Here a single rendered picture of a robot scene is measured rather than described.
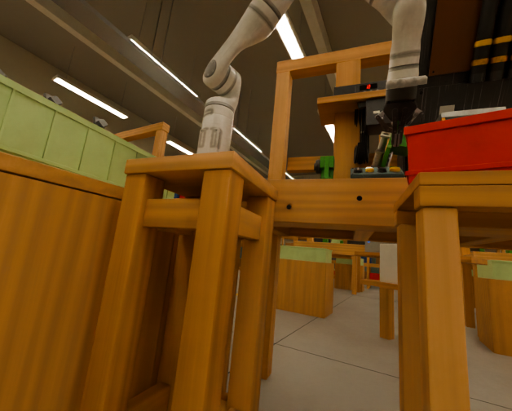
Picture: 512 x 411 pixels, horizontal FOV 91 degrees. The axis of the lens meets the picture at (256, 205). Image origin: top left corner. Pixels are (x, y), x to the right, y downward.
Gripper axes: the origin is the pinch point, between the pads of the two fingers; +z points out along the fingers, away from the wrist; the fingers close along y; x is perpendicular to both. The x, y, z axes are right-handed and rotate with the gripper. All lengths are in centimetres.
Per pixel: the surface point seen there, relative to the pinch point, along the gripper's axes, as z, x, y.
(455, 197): 3.1, 39.1, -3.4
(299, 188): 13.4, 5.6, 28.4
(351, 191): 13.9, 6.1, 12.0
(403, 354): 40, 40, 1
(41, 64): -154, -376, 687
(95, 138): -11, 30, 82
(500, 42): -23.4, -26.7, -30.1
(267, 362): 112, 1, 51
